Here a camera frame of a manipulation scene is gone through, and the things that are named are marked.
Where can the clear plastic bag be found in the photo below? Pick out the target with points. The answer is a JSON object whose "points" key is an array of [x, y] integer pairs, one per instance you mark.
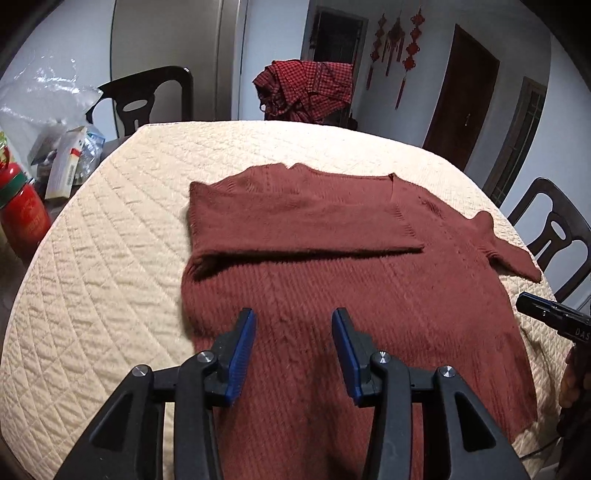
{"points": [[46, 92]]}

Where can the large red chinese knot ornament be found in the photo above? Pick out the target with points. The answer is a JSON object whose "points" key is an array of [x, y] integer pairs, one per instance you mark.
{"points": [[412, 50]]}

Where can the cream quilted blanket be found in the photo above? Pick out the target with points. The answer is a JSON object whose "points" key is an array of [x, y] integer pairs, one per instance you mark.
{"points": [[115, 258]]}

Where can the dark framed window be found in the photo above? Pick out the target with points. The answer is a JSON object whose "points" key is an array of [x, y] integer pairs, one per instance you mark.
{"points": [[519, 138]]}

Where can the brown wooden door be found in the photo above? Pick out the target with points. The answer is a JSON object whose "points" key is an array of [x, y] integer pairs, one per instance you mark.
{"points": [[461, 92]]}

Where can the grey refrigerator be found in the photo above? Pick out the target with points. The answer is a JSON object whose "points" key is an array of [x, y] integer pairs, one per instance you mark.
{"points": [[184, 32]]}

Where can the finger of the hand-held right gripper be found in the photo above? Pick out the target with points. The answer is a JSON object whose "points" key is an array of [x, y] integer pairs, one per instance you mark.
{"points": [[535, 307]]}

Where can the small red chinese knot ornament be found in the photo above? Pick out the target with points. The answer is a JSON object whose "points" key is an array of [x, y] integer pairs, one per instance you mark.
{"points": [[377, 41], [396, 39]]}

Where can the white cardboard box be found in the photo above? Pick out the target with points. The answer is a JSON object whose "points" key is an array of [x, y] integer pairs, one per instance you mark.
{"points": [[64, 166]]}

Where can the red checked shirt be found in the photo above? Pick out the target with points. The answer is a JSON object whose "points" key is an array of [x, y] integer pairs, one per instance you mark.
{"points": [[304, 87]]}

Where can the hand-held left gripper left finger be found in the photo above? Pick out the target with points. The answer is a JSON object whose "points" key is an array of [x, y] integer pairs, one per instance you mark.
{"points": [[241, 350]]}

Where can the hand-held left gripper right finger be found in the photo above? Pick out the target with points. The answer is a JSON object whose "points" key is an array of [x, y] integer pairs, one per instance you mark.
{"points": [[345, 350]]}

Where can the dark open doorway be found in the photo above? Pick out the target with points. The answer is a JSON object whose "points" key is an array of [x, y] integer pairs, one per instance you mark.
{"points": [[337, 41]]}

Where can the person's right hand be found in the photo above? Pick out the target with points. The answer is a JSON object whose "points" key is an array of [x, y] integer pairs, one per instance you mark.
{"points": [[568, 383]]}

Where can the red fire extinguisher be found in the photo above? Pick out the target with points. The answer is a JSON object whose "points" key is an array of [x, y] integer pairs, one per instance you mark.
{"points": [[27, 212]]}

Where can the rust red knitted sweater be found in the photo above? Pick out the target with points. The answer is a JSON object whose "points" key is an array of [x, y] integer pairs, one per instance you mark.
{"points": [[323, 230]]}

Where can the dark wooden chair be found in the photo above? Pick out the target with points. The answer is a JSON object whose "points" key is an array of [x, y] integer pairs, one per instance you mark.
{"points": [[175, 92], [531, 207]]}

